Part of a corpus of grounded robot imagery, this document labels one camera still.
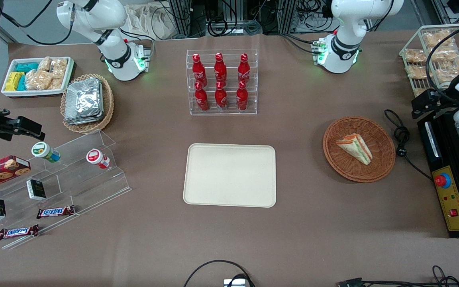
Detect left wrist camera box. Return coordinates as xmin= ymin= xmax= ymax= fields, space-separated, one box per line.
xmin=411 ymin=98 xmax=441 ymax=120

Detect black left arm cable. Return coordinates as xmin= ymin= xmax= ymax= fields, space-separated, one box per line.
xmin=425 ymin=18 xmax=459 ymax=102

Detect clear acrylic bottle rack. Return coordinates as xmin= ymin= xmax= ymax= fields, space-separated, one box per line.
xmin=186 ymin=49 xmax=258 ymax=116

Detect red lid snack cup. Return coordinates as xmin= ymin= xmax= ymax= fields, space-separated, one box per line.
xmin=86 ymin=149 xmax=110 ymax=169

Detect black looped cable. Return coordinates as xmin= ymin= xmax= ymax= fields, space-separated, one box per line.
xmin=183 ymin=260 xmax=256 ymax=287

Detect black machine with yellow panel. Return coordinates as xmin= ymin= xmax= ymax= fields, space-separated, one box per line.
xmin=417 ymin=112 xmax=459 ymax=238

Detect white wire rack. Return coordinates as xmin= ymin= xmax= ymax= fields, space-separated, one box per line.
xmin=399 ymin=24 xmax=459 ymax=98

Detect light tan wicker basket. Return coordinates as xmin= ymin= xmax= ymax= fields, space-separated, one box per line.
xmin=61 ymin=74 xmax=114 ymax=134

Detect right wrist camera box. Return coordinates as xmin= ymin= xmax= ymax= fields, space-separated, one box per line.
xmin=6 ymin=116 xmax=46 ymax=141

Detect white cloth bag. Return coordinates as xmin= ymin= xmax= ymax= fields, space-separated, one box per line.
xmin=126 ymin=4 xmax=178 ymax=40

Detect green lid snack cup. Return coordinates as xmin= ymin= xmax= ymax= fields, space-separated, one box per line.
xmin=31 ymin=142 xmax=61 ymax=163

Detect white rectangular snack bin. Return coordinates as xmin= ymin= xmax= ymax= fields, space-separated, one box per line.
xmin=1 ymin=57 xmax=75 ymax=98

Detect silver foil pouch stack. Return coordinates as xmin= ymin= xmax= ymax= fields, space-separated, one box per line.
xmin=64 ymin=78 xmax=104 ymax=125

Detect snickers chocolate bar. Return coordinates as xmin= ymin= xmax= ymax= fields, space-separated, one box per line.
xmin=36 ymin=205 xmax=75 ymax=219
xmin=0 ymin=224 xmax=39 ymax=240

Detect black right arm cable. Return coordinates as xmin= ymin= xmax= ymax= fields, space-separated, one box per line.
xmin=0 ymin=0 xmax=75 ymax=45

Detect black cable bundle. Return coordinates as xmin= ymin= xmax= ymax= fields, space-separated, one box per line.
xmin=357 ymin=265 xmax=459 ymax=287

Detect clear acrylic stepped display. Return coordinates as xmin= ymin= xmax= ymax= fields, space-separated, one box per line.
xmin=0 ymin=130 xmax=131 ymax=250

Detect round brown wicker basket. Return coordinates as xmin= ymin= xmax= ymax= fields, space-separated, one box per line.
xmin=323 ymin=116 xmax=396 ymax=183

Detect yellow snack packet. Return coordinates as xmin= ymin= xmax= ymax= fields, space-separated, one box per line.
xmin=6 ymin=72 xmax=25 ymax=92

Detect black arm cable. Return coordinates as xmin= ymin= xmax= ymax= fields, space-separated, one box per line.
xmin=425 ymin=18 xmax=459 ymax=102
xmin=0 ymin=0 xmax=75 ymax=45

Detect red cola bottle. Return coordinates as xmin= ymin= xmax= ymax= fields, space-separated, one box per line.
xmin=215 ymin=81 xmax=228 ymax=111
xmin=192 ymin=53 xmax=207 ymax=86
xmin=214 ymin=53 xmax=228 ymax=85
xmin=238 ymin=53 xmax=251 ymax=84
xmin=194 ymin=82 xmax=209 ymax=112
xmin=236 ymin=81 xmax=249 ymax=111

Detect triangular sandwich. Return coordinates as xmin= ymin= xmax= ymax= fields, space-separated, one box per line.
xmin=336 ymin=134 xmax=373 ymax=165

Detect black power cable with plug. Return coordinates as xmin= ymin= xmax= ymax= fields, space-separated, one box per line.
xmin=384 ymin=109 xmax=433 ymax=181

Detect red emergency stop button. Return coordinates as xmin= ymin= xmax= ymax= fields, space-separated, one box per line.
xmin=434 ymin=173 xmax=451 ymax=189

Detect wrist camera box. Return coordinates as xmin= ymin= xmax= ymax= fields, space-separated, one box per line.
xmin=411 ymin=98 xmax=441 ymax=120
xmin=6 ymin=116 xmax=46 ymax=141

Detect cream plastic tray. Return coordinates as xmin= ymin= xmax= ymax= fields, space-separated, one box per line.
xmin=183 ymin=143 xmax=277 ymax=208

